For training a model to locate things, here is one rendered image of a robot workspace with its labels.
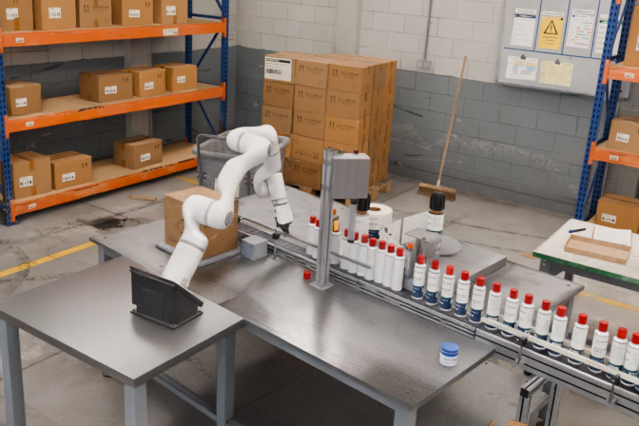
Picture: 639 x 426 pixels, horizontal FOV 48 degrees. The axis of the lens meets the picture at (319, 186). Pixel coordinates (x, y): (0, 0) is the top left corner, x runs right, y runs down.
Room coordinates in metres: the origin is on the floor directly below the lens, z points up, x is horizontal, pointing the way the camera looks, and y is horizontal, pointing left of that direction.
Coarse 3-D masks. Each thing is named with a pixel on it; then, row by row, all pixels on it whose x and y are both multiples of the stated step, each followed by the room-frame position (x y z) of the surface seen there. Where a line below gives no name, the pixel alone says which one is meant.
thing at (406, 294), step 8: (240, 224) 3.77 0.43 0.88; (248, 232) 3.66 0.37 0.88; (256, 232) 3.67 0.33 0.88; (264, 232) 3.68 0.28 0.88; (272, 240) 3.57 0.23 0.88; (280, 240) 3.58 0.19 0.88; (288, 248) 3.47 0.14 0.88; (296, 248) 3.47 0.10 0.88; (304, 248) 3.48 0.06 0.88; (304, 256) 3.38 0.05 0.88; (344, 272) 3.21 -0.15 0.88; (360, 280) 3.14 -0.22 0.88; (384, 288) 3.05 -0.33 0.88; (400, 296) 2.98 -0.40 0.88; (408, 296) 2.99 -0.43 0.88; (424, 296) 3.00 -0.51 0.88; (424, 304) 2.91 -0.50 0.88; (440, 312) 2.85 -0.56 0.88; (448, 312) 2.85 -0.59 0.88; (464, 320) 2.78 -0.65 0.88
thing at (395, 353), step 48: (288, 192) 4.56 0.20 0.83; (96, 240) 3.55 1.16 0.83; (144, 240) 3.59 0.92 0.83; (240, 240) 3.67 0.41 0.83; (288, 240) 3.71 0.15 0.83; (192, 288) 3.04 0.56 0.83; (240, 288) 3.07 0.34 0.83; (288, 288) 3.10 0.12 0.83; (336, 288) 3.13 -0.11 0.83; (528, 288) 3.26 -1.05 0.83; (576, 288) 3.29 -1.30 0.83; (288, 336) 2.65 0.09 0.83; (336, 336) 2.67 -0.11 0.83; (384, 336) 2.70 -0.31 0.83; (432, 336) 2.72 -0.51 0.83; (384, 384) 2.33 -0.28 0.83; (432, 384) 2.35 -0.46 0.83
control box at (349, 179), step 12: (336, 156) 3.13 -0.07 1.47; (348, 156) 3.15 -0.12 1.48; (360, 156) 3.16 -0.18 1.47; (336, 168) 3.10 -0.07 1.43; (348, 168) 3.11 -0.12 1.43; (360, 168) 3.12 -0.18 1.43; (336, 180) 3.10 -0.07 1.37; (348, 180) 3.11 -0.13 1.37; (360, 180) 3.12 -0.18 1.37; (336, 192) 3.10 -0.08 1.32; (348, 192) 3.11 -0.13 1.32; (360, 192) 3.13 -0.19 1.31
